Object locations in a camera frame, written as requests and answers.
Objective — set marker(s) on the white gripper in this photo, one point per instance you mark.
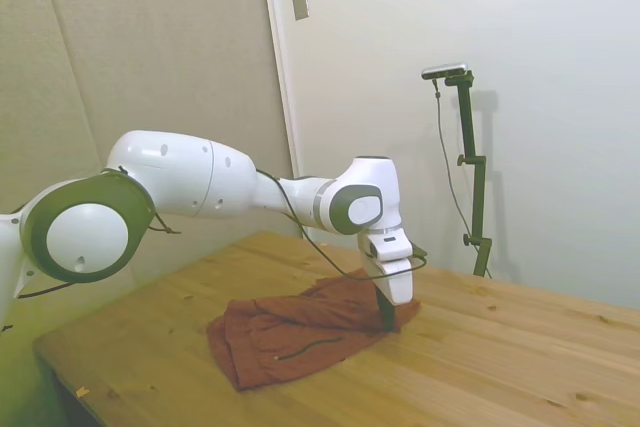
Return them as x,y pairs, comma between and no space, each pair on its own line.
397,282

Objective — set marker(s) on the dark red shorts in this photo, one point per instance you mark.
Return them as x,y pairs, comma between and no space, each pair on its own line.
295,327

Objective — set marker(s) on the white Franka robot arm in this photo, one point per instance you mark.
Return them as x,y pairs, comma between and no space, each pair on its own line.
175,172

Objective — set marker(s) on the dark green camera stand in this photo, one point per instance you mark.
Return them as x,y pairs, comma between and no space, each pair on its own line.
475,167

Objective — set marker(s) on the grey exterior camera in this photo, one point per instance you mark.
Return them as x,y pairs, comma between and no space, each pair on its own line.
445,70

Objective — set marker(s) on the white door frame trim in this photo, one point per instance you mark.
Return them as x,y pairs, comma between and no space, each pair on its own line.
280,47

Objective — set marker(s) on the grey wall switch plate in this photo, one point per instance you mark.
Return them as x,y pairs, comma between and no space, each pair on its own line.
300,2

